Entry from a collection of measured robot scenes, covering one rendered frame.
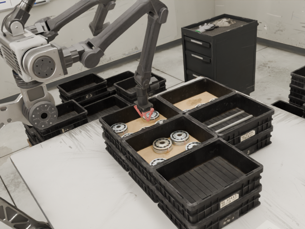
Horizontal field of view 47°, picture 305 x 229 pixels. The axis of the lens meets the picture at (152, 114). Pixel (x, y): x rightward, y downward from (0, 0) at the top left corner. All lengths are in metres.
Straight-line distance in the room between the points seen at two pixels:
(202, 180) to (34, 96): 0.88
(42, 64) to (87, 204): 0.76
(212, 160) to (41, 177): 0.96
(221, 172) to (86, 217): 0.68
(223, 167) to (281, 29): 3.89
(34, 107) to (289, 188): 1.28
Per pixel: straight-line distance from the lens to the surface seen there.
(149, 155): 1.86
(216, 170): 1.74
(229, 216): 1.63
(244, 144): 1.95
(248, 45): 3.69
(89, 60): 1.51
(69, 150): 2.27
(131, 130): 2.08
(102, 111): 3.29
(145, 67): 1.75
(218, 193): 1.47
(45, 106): 1.76
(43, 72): 1.45
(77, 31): 4.90
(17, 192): 3.26
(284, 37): 5.44
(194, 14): 5.97
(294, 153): 2.10
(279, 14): 5.41
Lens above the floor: 1.93
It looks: 30 degrees down
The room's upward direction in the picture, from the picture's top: 7 degrees counter-clockwise
